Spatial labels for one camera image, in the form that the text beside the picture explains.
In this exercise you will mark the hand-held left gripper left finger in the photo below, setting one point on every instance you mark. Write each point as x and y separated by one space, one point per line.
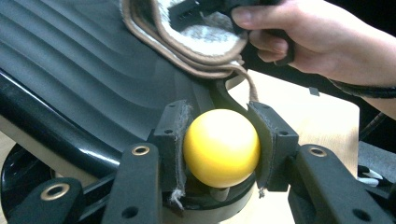
169 140

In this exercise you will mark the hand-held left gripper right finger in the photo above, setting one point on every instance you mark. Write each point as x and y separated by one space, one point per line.
277 146

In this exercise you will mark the beige fluffy cloth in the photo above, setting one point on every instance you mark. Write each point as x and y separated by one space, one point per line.
211 34

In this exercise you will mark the black wavy tray stand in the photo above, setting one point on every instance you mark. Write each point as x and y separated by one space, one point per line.
77 77

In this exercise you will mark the grey tape strip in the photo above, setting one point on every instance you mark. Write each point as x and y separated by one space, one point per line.
313 91

